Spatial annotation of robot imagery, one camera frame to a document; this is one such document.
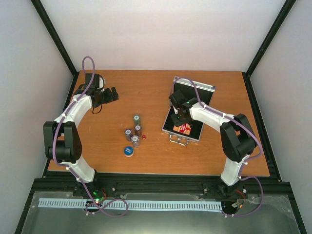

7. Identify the red playing card deck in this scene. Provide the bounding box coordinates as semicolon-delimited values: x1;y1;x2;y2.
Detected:
173;123;192;135

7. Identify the aluminium poker case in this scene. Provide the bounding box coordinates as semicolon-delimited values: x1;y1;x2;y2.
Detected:
162;76;215;146

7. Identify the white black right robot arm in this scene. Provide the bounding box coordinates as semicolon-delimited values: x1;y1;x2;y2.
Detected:
169;91;263;196

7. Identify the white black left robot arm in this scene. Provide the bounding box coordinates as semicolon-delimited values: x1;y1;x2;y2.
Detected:
43;73;118;196

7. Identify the green poker chip stack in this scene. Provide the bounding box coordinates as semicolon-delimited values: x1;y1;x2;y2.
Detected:
133;115;141;125

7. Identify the brown poker chip stack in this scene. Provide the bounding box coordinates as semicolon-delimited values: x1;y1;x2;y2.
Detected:
134;124;142;137

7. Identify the grey poker chip stack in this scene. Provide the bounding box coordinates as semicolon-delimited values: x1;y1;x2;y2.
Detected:
131;135;140;148

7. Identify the blue dealer button stack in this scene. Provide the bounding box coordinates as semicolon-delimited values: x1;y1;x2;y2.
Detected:
124;146;134;157

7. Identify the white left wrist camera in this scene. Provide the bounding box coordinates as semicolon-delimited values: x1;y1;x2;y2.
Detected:
98;75;106;90

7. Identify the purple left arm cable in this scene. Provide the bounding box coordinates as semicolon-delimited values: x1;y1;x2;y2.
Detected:
52;56;129;218

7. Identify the light blue cable duct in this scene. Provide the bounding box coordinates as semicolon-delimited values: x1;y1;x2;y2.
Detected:
38;198;222;213

